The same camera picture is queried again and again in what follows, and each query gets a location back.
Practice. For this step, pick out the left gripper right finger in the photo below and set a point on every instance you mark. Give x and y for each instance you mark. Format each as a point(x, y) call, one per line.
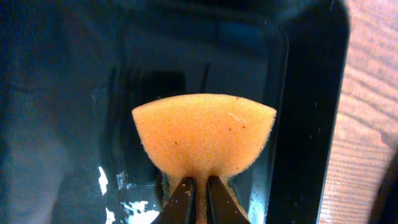
point(221, 208)

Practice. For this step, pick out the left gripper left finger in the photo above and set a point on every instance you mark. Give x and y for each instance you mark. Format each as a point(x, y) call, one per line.
point(181, 206)

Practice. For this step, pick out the orange yellow sponge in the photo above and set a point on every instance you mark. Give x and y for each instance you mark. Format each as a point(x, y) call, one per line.
point(200, 135)

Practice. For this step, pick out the black round tray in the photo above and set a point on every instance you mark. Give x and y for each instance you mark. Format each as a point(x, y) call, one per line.
point(384, 210)

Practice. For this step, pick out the black rectangular tray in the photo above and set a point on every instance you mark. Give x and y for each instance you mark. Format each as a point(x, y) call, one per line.
point(72, 71)

